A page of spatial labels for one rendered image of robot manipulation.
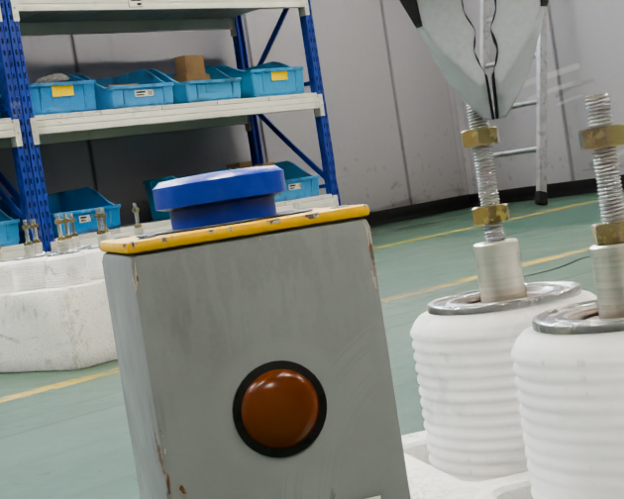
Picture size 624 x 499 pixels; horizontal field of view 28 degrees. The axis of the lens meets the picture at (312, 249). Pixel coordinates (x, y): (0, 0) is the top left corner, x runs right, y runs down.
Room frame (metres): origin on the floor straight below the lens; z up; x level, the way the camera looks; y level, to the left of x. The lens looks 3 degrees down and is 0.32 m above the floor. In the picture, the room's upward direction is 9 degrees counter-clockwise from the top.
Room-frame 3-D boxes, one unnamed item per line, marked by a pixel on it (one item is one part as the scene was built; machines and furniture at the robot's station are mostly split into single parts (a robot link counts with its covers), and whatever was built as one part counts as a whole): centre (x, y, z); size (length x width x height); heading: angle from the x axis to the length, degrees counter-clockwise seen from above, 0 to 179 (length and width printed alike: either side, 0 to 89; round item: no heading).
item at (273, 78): (6.57, 0.19, 0.89); 0.50 x 0.38 x 0.21; 43
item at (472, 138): (0.61, -0.09, 0.33); 0.02 x 0.02 x 0.01; 14
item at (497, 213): (0.61, -0.09, 0.29); 0.02 x 0.02 x 0.01; 14
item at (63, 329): (2.94, 0.57, 0.09); 0.39 x 0.39 x 0.18; 51
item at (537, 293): (0.61, -0.09, 0.25); 0.08 x 0.08 x 0.01
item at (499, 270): (0.61, -0.09, 0.26); 0.02 x 0.02 x 0.03
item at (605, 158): (0.49, -0.12, 0.30); 0.01 x 0.01 x 0.08
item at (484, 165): (0.61, -0.09, 0.31); 0.01 x 0.01 x 0.08
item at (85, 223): (5.68, 1.12, 0.36); 0.50 x 0.38 x 0.21; 45
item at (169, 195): (0.38, 0.02, 0.32); 0.04 x 0.04 x 0.02
